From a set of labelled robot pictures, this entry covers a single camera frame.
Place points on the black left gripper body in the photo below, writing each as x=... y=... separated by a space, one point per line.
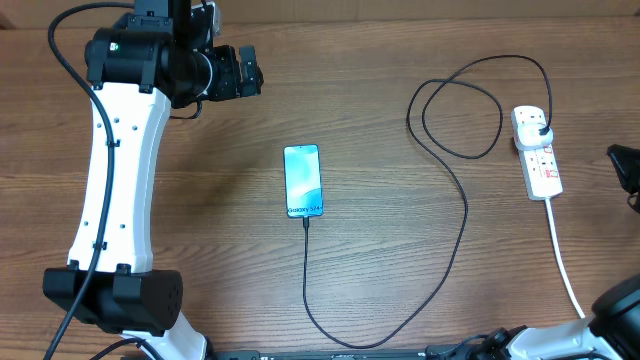
x=225 y=83

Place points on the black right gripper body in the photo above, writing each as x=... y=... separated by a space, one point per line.
x=634 y=184

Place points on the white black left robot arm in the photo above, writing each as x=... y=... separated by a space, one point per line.
x=158 y=57

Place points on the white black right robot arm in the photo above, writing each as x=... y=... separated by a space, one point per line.
x=610 y=332

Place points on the white charger plug adapter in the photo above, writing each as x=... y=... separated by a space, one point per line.
x=528 y=137

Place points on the white power strip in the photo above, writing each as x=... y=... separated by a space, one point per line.
x=539 y=166

